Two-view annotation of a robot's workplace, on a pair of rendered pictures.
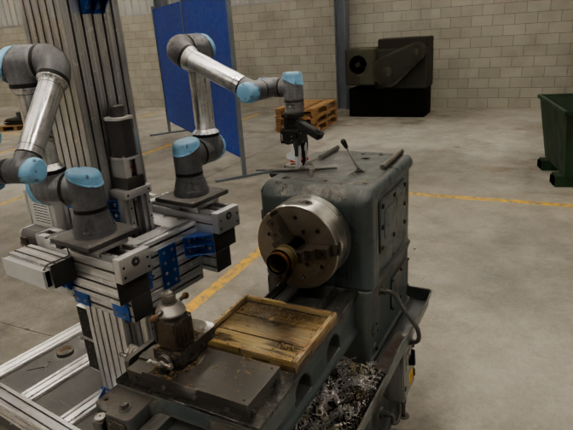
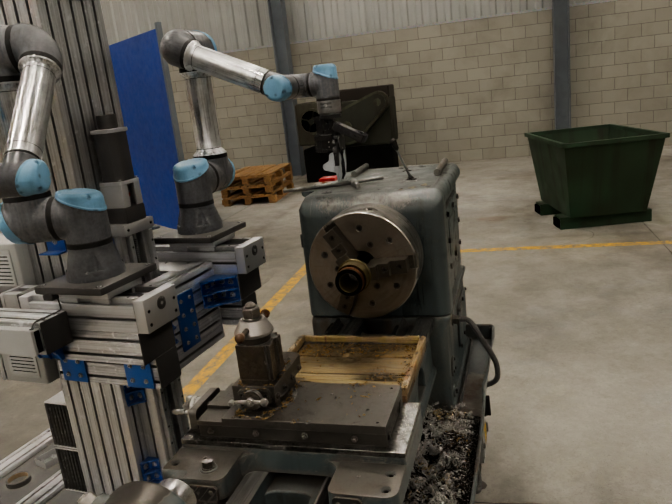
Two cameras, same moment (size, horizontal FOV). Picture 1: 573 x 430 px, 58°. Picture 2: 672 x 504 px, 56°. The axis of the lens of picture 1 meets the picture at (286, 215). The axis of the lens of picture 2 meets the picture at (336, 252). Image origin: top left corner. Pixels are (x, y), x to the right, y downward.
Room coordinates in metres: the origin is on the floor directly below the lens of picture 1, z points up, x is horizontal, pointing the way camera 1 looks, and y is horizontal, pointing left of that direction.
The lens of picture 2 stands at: (0.00, 0.38, 1.58)
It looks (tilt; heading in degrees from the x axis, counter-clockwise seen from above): 15 degrees down; 349
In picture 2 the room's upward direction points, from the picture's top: 7 degrees counter-clockwise
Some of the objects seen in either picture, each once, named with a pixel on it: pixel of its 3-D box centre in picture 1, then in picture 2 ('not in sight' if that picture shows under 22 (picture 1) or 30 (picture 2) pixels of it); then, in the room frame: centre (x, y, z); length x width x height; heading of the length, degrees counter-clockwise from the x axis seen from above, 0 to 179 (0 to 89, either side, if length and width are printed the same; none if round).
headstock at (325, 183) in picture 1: (340, 211); (387, 233); (2.07, -0.23, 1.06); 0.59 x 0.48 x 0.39; 151
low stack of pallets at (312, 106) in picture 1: (307, 115); (258, 183); (9.98, -0.53, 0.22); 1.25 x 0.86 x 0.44; 156
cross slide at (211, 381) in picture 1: (197, 372); (293, 411); (1.17, 0.27, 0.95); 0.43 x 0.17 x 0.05; 61
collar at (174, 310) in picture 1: (170, 306); (253, 325); (1.21, 0.32, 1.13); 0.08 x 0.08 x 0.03
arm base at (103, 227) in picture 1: (92, 218); (93, 256); (1.74, 0.69, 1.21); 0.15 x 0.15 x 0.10
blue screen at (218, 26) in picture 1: (190, 78); (112, 144); (8.47, 1.36, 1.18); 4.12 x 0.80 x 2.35; 25
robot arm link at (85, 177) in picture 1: (84, 187); (81, 214); (1.74, 0.69, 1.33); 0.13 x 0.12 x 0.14; 76
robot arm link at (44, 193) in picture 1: (38, 128); (14, 139); (1.77, 0.82, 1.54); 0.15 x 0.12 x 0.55; 76
